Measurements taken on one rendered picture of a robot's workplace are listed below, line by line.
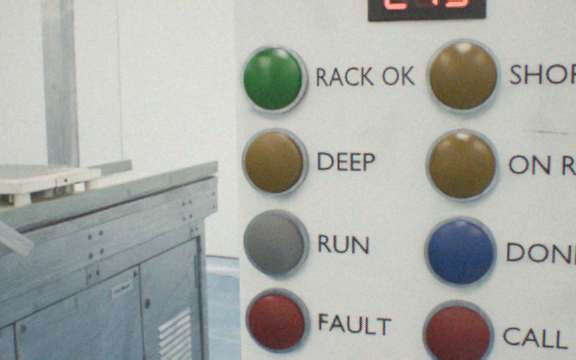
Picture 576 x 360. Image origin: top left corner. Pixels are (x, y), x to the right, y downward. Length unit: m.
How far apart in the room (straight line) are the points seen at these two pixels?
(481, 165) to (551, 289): 0.06
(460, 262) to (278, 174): 0.08
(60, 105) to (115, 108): 2.76
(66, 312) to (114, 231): 0.19
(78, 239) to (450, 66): 1.10
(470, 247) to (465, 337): 0.04
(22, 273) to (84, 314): 0.29
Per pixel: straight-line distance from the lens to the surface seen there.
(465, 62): 0.28
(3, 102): 5.18
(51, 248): 1.26
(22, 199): 1.23
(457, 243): 0.28
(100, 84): 4.60
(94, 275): 1.45
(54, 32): 1.79
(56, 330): 1.38
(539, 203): 0.29
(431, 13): 0.29
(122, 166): 1.97
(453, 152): 0.28
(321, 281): 0.30
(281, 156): 0.29
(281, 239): 0.30
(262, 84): 0.29
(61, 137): 1.78
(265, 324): 0.31
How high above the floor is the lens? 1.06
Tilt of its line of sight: 7 degrees down
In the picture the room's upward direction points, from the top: 1 degrees counter-clockwise
